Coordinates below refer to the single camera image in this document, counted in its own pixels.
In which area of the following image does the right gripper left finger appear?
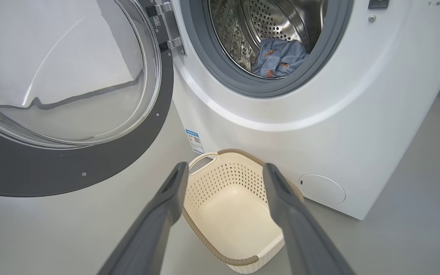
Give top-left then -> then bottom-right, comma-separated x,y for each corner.
97,162 -> 190,275

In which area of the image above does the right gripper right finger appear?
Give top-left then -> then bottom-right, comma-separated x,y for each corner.
262,163 -> 355,275

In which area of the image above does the round dark washer door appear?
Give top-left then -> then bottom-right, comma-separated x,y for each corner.
0,0 -> 174,197

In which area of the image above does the white front-load washing machine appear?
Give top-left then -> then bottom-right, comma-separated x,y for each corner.
167,0 -> 440,221

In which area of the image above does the metal door hinge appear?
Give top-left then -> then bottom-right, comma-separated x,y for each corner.
146,0 -> 186,56

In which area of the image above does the stainless steel washing machine drum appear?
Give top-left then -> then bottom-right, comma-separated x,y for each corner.
208,0 -> 329,79

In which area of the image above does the round white filter cover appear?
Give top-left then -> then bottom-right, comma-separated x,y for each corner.
298,174 -> 346,205

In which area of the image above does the cream perforated laundry basket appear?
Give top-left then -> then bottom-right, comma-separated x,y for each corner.
182,149 -> 305,274

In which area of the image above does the blue energy label sticker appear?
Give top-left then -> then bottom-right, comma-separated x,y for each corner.
185,129 -> 205,154

